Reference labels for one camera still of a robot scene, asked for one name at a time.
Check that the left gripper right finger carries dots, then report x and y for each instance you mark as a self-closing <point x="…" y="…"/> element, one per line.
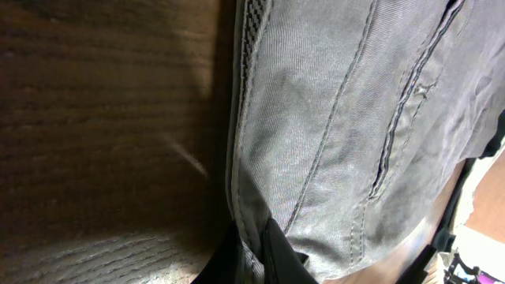
<point x="281" y="263"/>

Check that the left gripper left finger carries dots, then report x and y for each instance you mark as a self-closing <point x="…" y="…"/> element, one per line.
<point x="227" y="264"/>

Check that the grey shorts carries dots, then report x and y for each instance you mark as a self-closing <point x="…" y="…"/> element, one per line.
<point x="351" y="116"/>

